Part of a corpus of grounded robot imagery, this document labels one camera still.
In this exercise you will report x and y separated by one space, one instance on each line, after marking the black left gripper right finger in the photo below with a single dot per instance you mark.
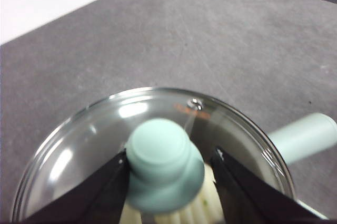
250 197

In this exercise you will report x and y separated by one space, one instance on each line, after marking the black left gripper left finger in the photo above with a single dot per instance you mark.
100 200

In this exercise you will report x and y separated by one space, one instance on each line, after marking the glass lid with green knob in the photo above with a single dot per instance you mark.
163 160

